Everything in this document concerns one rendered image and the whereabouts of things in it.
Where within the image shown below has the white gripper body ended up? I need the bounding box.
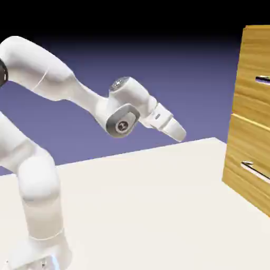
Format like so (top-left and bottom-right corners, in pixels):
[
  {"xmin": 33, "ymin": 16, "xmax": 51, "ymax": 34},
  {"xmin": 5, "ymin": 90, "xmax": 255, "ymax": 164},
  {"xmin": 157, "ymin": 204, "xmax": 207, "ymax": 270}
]
[{"xmin": 162, "ymin": 117, "xmax": 187, "ymax": 143}]

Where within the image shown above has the light wood cabinet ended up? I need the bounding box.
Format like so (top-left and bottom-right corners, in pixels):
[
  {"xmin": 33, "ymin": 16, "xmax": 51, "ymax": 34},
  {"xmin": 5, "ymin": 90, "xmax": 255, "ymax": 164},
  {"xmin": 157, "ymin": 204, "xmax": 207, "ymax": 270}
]
[{"xmin": 221, "ymin": 24, "xmax": 270, "ymax": 218}]

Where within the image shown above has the wide wood drawer front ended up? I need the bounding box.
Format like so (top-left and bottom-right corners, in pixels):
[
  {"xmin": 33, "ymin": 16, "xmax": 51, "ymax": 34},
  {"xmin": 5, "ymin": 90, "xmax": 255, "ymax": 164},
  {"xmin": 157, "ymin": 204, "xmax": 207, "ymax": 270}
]
[{"xmin": 231, "ymin": 27, "xmax": 270, "ymax": 129}]

